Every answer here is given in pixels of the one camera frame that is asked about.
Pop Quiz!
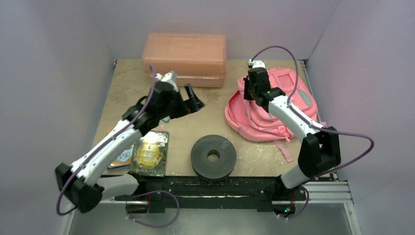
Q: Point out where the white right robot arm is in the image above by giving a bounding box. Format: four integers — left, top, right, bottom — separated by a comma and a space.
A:
244, 67, 341, 199

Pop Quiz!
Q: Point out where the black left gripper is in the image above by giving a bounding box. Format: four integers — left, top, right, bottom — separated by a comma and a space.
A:
159, 84, 204, 119

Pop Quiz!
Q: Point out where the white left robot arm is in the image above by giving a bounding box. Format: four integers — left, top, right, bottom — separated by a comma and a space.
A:
55, 81, 205, 215

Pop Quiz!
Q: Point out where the green wonderland book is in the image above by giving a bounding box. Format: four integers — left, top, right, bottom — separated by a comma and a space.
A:
129, 130, 169, 177

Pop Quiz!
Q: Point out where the blue orange picture book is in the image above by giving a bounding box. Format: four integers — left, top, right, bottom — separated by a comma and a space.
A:
107, 143, 136, 171

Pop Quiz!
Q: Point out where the translucent orange plastic box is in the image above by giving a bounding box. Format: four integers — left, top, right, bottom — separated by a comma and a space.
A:
141, 33, 227, 88

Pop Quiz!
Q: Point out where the aluminium rail base frame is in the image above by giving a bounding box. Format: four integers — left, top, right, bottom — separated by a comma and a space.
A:
63, 176, 361, 235

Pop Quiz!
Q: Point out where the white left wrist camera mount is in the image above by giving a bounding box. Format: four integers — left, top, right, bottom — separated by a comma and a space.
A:
156, 71, 179, 92

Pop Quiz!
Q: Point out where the pink student backpack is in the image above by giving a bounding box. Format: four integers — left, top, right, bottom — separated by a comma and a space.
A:
225, 67, 326, 163

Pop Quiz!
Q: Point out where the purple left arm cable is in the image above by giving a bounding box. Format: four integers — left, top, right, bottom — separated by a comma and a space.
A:
55, 64, 181, 229

